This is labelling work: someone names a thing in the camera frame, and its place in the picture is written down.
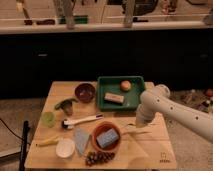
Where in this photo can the silver metal fork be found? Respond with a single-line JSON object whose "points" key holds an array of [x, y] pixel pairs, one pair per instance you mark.
{"points": [[131, 129]]}

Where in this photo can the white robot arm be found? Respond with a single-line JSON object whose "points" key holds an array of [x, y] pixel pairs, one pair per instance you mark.
{"points": [[156, 100]]}

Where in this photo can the purple bowl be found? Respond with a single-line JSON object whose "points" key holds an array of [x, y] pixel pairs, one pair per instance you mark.
{"points": [[85, 92]]}

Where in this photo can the orange bowl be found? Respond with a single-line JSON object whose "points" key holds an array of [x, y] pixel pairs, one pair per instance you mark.
{"points": [[101, 128]]}

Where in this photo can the white round bowl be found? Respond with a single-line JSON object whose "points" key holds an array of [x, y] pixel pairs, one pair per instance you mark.
{"points": [[65, 148]]}

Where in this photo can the green plastic tray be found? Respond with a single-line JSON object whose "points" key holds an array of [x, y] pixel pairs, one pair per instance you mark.
{"points": [[111, 84]]}

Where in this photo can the tan wooden block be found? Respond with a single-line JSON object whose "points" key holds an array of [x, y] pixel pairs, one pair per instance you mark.
{"points": [[114, 98]]}

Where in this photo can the orange round fruit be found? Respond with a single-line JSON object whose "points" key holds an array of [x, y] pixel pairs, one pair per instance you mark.
{"points": [[125, 85]]}

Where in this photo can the green broccoli toy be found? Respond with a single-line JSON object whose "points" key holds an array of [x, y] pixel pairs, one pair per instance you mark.
{"points": [[66, 106]]}

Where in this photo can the blue sponge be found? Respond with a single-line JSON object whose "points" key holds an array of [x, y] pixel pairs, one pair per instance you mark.
{"points": [[107, 138]]}

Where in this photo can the grey blue cloth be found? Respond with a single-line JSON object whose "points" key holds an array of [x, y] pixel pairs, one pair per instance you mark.
{"points": [[81, 138]]}

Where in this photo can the small green cup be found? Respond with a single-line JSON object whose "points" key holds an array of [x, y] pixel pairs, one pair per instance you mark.
{"points": [[48, 119]]}

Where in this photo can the purple grape bunch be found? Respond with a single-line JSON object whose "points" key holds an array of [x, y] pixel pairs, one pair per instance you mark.
{"points": [[98, 157]]}

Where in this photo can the yellow banana toy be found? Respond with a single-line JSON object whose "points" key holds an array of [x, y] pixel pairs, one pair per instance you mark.
{"points": [[50, 141]]}

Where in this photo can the black stand pole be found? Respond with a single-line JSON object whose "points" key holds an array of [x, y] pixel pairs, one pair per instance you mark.
{"points": [[24, 143]]}

